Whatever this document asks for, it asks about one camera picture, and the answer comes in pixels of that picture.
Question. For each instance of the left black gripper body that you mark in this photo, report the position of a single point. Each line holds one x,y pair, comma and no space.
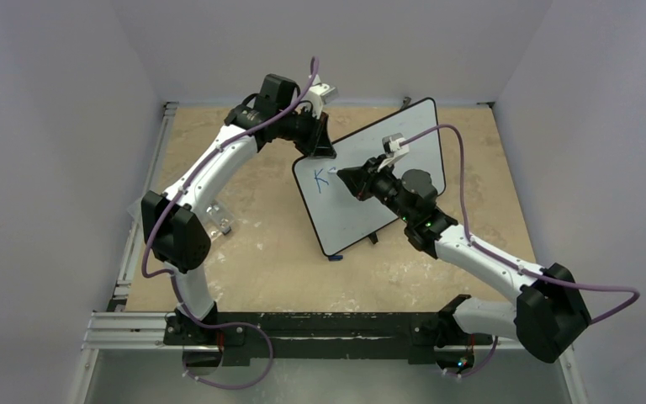
302,130

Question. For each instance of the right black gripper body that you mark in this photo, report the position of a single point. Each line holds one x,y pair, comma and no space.
365,179

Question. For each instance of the white whiteboard black frame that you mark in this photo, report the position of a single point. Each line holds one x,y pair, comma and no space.
338,219

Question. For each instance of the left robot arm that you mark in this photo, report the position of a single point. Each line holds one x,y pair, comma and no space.
172,220

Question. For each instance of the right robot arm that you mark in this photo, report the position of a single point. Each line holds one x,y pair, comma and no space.
544,310

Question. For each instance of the clear plastic bag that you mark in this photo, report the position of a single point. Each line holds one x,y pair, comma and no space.
216,219

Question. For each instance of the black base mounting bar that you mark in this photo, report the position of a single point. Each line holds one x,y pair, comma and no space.
239,337

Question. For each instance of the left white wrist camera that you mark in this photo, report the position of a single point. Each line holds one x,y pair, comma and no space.
319,96

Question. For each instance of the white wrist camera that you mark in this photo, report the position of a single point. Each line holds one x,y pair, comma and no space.
395,149
319,96

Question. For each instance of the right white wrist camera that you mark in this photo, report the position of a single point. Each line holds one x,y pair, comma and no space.
395,149

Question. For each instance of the aluminium frame rail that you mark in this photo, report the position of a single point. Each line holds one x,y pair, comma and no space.
128,265

